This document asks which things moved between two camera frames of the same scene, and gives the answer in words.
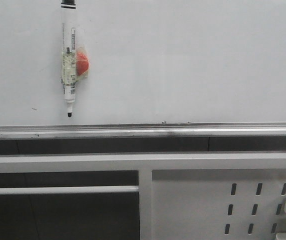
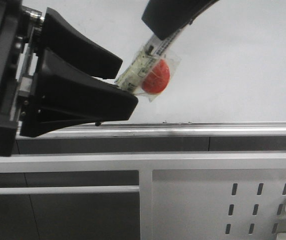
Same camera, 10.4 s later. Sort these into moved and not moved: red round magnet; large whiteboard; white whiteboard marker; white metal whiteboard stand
Moved: white whiteboard marker; red round magnet
Not moved: white metal whiteboard stand; large whiteboard
